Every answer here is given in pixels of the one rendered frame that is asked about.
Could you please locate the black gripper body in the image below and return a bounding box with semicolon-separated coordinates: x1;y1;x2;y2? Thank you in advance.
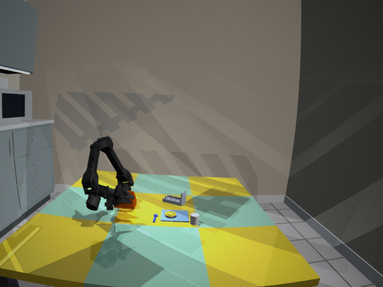
102;184;122;206

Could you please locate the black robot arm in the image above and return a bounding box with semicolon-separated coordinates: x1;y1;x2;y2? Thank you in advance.
81;136;134;211

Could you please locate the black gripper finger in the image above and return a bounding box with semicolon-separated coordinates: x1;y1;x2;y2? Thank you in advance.
117;199;132;205
119;187;134;200

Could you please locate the grey cylinder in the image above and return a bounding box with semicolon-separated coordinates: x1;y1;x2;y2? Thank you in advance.
190;213;199;225

